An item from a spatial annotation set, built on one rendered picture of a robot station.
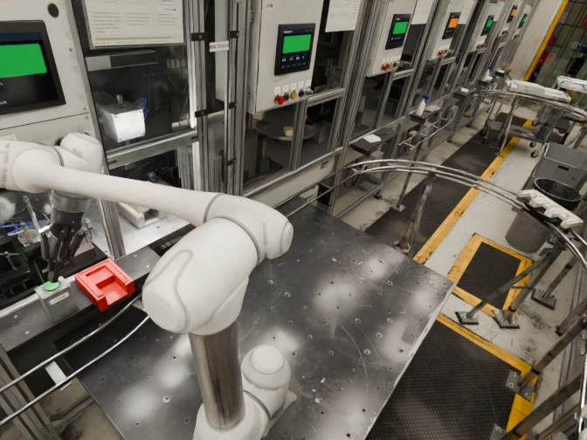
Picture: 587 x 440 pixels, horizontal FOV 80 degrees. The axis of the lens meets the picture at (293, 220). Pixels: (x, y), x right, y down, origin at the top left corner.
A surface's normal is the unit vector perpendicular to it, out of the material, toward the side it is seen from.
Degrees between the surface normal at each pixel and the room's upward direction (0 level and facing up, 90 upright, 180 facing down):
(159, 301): 85
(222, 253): 36
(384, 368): 0
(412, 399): 0
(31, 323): 0
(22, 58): 90
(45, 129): 90
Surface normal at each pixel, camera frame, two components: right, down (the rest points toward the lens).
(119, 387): 0.12, -0.80
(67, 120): 0.77, 0.45
